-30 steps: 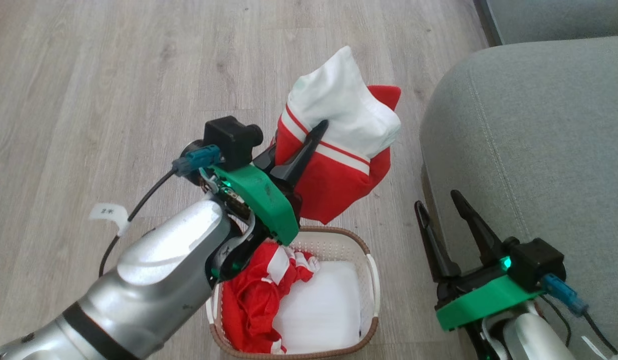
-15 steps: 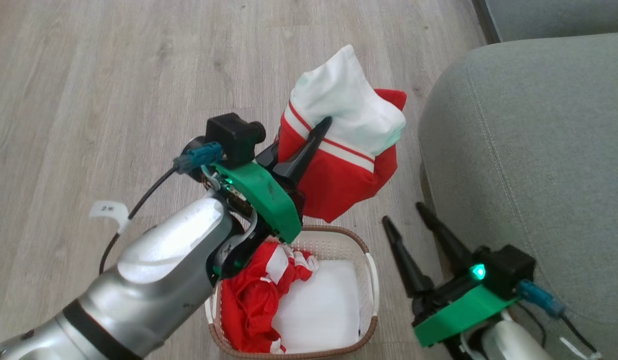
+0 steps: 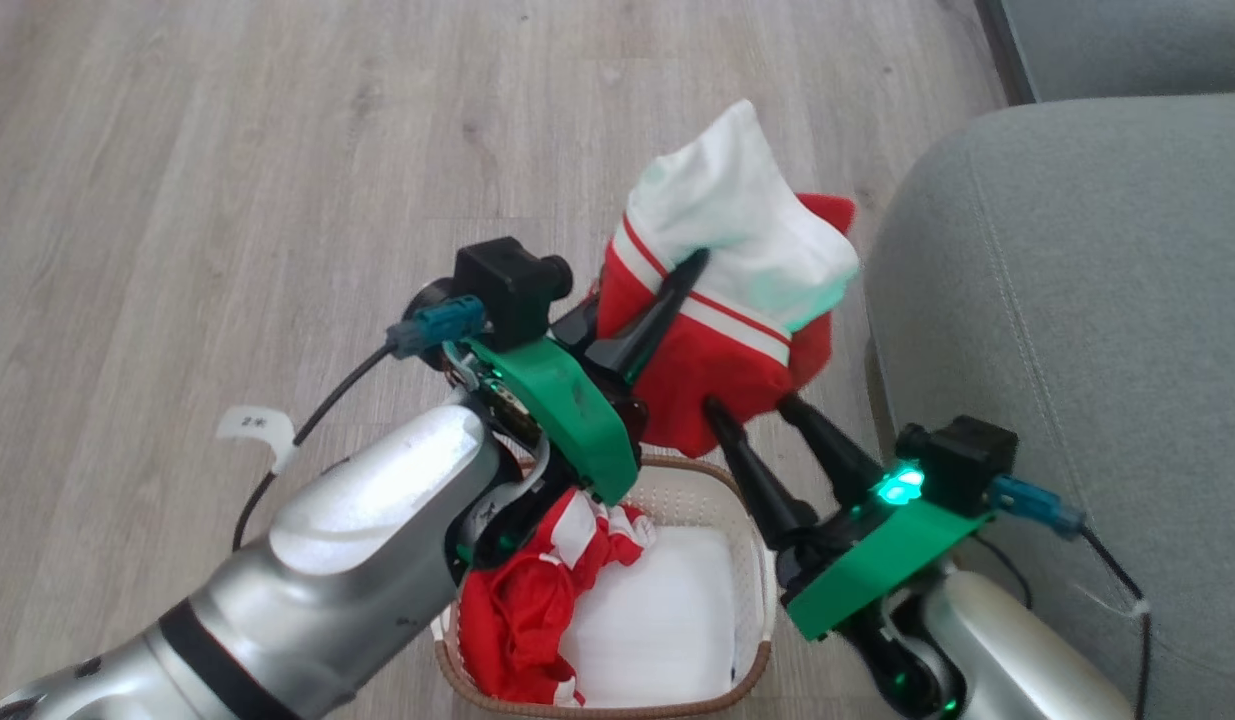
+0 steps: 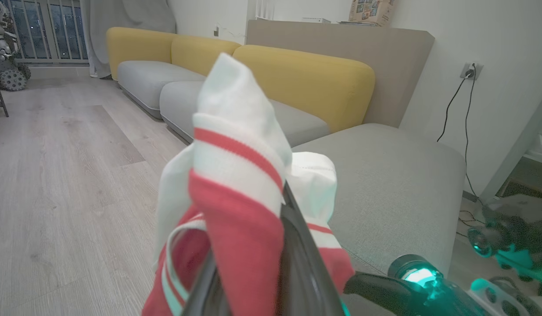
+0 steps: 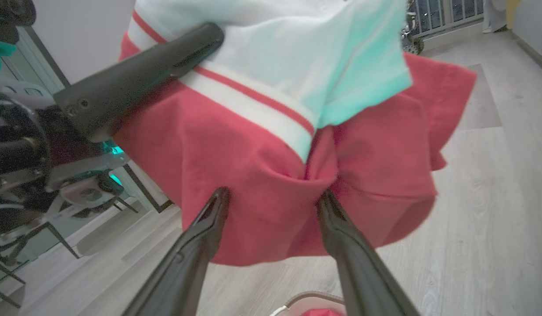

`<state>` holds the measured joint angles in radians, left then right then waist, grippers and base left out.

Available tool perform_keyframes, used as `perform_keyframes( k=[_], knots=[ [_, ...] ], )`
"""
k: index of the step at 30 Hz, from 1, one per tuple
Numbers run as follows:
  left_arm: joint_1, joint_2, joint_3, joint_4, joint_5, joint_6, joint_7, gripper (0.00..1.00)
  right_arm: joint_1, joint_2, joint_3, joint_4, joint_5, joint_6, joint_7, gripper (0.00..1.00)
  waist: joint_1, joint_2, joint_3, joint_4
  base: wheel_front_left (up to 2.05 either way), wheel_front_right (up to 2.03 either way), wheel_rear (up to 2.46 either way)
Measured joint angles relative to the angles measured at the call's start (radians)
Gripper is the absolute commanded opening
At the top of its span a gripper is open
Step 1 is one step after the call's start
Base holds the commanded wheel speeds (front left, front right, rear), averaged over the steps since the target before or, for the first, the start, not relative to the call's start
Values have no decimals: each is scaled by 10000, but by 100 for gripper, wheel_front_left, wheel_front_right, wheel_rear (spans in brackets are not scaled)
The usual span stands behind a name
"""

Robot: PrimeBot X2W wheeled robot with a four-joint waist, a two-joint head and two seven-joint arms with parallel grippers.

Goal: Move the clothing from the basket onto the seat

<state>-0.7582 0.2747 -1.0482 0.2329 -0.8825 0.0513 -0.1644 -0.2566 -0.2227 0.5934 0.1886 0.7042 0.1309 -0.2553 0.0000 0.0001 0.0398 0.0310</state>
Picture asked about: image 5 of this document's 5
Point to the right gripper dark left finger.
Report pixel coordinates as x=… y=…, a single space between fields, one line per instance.
x=183 y=267

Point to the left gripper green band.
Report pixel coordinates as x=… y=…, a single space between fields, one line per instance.
x=20 y=149

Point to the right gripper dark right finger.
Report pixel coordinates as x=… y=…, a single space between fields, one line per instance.
x=363 y=272

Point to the red and white garment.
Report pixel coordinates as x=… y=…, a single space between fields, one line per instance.
x=253 y=197

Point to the red clothing piece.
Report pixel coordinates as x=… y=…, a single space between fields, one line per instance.
x=321 y=313

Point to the white laundry basket brown rim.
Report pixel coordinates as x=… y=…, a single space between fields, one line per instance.
x=312 y=303

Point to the black metal stand legs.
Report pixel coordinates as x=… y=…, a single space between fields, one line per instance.
x=62 y=239

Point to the grey floor mat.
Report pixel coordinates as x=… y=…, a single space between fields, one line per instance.
x=481 y=105

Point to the window metal railing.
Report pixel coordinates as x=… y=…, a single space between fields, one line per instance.
x=446 y=13

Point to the white curtain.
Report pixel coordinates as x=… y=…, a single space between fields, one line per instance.
x=494 y=15

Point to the glass door dark frame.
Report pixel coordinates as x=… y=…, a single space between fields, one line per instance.
x=23 y=70

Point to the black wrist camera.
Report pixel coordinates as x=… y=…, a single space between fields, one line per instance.
x=9 y=17

